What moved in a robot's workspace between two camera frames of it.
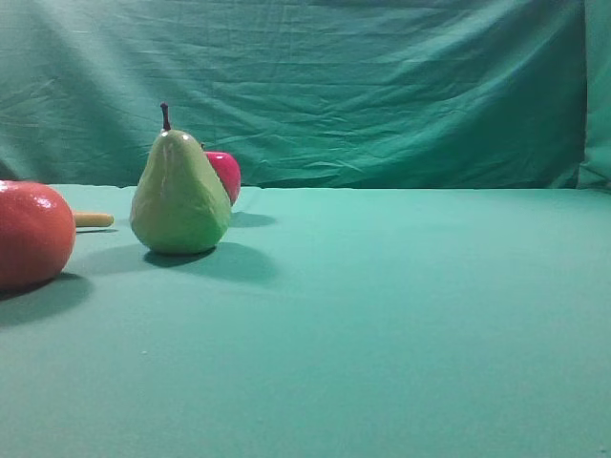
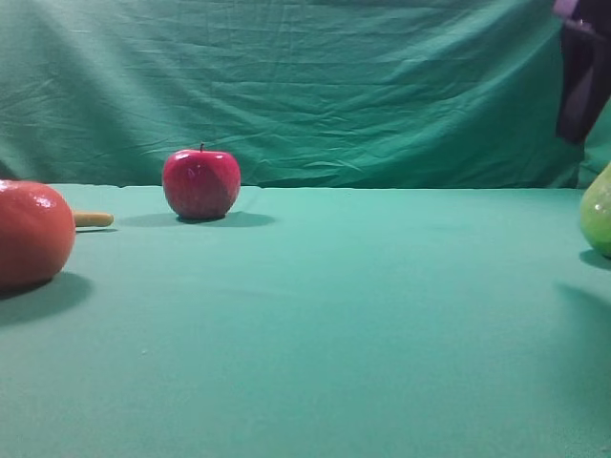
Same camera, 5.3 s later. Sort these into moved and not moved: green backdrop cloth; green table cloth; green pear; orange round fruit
Moved: green pear
Not moved: green backdrop cloth; orange round fruit; green table cloth
